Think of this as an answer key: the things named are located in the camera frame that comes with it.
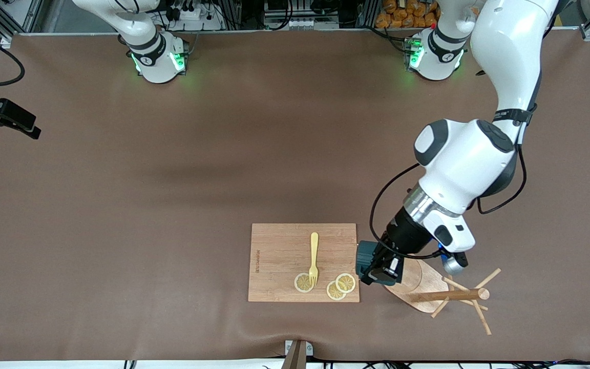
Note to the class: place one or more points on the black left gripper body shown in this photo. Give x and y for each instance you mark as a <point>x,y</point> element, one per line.
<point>408,231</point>

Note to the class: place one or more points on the dark green cup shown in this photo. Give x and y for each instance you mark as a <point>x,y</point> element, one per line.
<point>364,259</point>

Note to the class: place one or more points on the wooden cup rack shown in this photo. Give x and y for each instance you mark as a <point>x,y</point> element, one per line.
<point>428,287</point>

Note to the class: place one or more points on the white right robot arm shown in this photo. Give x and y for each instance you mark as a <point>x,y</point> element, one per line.
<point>156,66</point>

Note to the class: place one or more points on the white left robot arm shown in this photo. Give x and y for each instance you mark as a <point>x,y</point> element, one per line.
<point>469,159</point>

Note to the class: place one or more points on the lemon slice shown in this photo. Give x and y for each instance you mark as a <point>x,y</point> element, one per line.
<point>346,282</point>
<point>333,293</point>
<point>301,283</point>

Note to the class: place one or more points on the yellow plastic fork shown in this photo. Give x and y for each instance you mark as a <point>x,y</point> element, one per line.
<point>314,246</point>

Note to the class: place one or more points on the wooden cutting board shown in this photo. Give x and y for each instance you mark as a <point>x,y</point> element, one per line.
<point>279,256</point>

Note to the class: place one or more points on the brown table mat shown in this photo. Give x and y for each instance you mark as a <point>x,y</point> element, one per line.
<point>121,230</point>

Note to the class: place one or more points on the white power strip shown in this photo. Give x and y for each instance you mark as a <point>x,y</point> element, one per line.
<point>195,18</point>

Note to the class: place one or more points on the orange packaged goods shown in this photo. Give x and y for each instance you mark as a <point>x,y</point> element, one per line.
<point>407,15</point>

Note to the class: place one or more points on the grey socket strip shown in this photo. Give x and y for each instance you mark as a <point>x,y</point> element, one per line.
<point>300,23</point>

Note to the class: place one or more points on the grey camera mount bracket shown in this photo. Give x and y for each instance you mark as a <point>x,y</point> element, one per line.
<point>297,356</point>

